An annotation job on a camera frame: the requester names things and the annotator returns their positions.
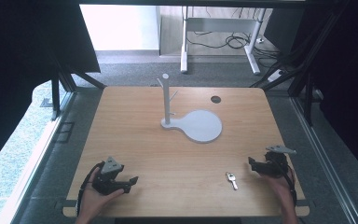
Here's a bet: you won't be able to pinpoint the white power strip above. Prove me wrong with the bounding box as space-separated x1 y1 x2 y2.
267 68 285 83

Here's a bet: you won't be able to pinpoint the black floor cables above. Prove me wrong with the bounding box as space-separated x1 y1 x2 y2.
186 7 282 68

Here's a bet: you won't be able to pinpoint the person's right hand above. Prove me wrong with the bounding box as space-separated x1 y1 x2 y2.
262 173 296 208

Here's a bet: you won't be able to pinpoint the black curtain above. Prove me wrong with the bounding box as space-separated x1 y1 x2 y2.
292 0 358 175
0 0 102 175

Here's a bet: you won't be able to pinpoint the aluminium rail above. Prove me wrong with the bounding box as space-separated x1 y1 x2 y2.
290 96 358 224
0 91 77 224

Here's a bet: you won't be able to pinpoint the silver key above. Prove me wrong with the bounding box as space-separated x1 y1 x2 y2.
225 172 240 191

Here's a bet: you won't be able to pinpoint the white desk frame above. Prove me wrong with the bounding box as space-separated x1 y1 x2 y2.
180 6 267 76

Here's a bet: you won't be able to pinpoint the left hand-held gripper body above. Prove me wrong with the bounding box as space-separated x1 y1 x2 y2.
91 156 129 196

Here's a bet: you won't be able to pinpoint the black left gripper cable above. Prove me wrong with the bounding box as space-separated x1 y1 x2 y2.
76 161 106 217

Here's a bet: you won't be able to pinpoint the white panel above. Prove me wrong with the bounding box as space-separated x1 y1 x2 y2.
79 4 161 52

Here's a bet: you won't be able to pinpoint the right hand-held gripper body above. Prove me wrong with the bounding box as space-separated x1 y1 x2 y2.
262 145 296 179

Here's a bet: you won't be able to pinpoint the person's left hand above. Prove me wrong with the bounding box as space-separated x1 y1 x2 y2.
77 167 126 217

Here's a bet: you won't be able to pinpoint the black metal stand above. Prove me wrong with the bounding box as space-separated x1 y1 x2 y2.
250 0 351 127
49 57 107 121

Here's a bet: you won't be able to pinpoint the grey key stand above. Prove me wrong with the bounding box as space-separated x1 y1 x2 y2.
157 73 224 145

